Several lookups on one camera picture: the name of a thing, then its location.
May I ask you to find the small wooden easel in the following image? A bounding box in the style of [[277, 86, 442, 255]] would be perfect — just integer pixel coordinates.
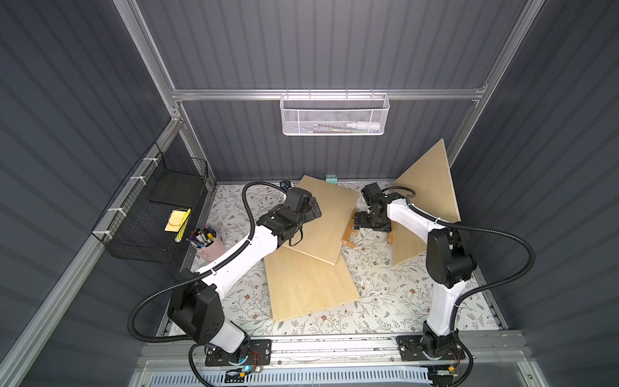
[[342, 214, 359, 248]]

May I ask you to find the plywood board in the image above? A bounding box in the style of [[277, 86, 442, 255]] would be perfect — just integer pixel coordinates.
[[284, 175, 359, 265], [264, 248, 359, 322], [392, 140, 461, 265]]

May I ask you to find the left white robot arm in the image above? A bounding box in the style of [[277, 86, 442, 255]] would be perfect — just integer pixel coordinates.
[[168, 187, 322, 362]]

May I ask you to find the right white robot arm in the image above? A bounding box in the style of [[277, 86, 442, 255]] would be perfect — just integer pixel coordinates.
[[353, 183, 477, 360]]

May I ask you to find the pink pen cup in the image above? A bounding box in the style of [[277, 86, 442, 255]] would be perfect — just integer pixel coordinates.
[[187, 224, 227, 262]]

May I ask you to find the white marker in basket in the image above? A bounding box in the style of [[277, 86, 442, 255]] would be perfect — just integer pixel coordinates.
[[346, 121, 383, 133]]

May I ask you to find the yellow sticky note pad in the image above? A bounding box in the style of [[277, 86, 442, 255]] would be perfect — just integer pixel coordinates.
[[164, 209, 191, 232]]

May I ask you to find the yellow ruler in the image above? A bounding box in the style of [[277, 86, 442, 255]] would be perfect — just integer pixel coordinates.
[[174, 209, 191, 243]]

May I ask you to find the teal wall clip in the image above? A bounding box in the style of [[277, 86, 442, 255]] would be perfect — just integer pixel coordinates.
[[325, 174, 339, 185]]

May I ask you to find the white wire mesh basket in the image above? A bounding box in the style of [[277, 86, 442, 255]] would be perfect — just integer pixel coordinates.
[[279, 92, 391, 136]]

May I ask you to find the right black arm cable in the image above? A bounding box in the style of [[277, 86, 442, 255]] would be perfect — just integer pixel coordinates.
[[381, 185, 537, 387]]

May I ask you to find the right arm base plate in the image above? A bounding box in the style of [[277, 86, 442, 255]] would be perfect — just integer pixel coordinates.
[[396, 335, 467, 362]]

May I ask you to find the black wire mesh basket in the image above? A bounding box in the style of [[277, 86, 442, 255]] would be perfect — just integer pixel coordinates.
[[92, 144, 209, 265]]

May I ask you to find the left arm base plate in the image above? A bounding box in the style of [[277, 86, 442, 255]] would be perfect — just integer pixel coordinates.
[[205, 339, 272, 367]]

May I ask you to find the aluminium rail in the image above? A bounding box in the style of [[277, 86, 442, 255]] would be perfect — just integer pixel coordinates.
[[136, 330, 532, 369]]

